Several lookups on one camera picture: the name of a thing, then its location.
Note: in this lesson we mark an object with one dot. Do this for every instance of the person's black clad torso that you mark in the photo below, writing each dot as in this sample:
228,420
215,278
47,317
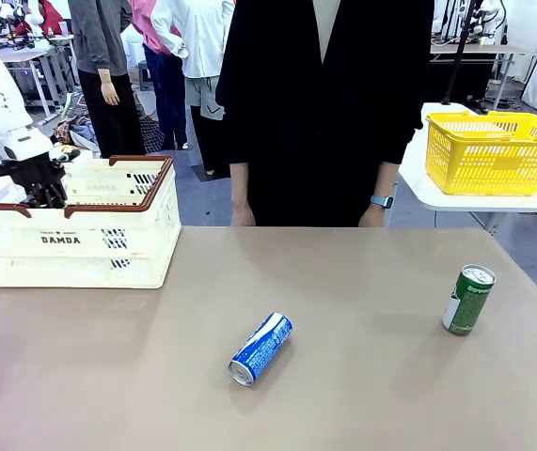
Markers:
315,141

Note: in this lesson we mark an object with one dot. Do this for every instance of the blue drink can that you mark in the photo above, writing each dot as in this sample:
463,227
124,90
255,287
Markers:
263,350

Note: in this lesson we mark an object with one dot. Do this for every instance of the yellow plastic basket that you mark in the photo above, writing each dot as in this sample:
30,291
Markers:
503,162

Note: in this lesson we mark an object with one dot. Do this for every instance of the wooden top background desk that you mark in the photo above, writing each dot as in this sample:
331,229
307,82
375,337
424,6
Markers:
475,49

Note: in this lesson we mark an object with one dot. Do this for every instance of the white shirt mannequin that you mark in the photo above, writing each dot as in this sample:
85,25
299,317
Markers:
202,42

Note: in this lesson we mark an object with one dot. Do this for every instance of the pink shirt mannequin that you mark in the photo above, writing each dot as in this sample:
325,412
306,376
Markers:
167,103

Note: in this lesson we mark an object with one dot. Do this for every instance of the person's right forearm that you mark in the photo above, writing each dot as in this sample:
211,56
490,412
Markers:
239,183

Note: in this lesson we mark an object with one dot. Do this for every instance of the black pole stand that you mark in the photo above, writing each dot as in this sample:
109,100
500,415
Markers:
458,61

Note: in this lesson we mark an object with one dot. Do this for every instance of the white basket brown rim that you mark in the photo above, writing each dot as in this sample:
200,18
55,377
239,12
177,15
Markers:
23,263

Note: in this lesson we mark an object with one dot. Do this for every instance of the cluttered background robot rig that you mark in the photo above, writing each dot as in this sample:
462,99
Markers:
14,28

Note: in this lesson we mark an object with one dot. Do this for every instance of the green drink can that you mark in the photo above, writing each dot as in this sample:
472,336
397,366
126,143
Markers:
468,305

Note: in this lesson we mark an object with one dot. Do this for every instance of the person's right hand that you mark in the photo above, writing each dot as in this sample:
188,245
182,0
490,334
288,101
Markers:
243,216

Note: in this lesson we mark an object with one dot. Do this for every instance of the dark grey storage box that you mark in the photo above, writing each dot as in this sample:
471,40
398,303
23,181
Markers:
145,77

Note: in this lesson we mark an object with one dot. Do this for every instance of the grey shirt mannequin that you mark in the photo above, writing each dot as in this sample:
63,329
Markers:
94,37

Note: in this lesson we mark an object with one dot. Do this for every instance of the person's left forearm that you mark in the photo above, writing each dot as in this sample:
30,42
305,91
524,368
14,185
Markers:
385,181

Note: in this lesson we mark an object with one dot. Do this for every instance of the pile of clothes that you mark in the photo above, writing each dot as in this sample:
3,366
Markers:
77,134

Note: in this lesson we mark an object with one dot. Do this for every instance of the grey background desk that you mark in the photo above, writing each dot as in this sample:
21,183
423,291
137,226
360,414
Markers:
9,55

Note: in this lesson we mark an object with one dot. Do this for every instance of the white side table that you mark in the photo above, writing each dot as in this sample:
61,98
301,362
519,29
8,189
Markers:
437,199

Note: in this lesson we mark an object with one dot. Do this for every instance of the person's left hand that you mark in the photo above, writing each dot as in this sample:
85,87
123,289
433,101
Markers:
371,218

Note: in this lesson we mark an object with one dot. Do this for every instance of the blue grey wristwatch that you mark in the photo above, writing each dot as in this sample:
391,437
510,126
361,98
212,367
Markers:
383,201

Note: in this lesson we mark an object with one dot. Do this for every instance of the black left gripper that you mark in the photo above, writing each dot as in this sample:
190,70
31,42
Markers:
37,174

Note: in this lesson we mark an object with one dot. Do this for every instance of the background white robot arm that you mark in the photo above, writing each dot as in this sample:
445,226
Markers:
489,19

